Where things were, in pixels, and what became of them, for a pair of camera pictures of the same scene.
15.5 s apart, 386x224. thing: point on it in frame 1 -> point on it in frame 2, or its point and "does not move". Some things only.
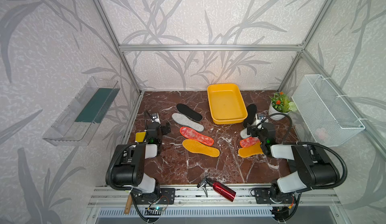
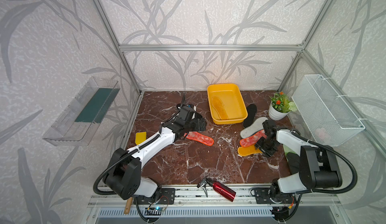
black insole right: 252,112 does not move
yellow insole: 195,146 -> 217,104
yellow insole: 255,149 does not move
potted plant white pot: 272,111 does not move
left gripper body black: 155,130 -> 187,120
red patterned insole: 194,135 does not move
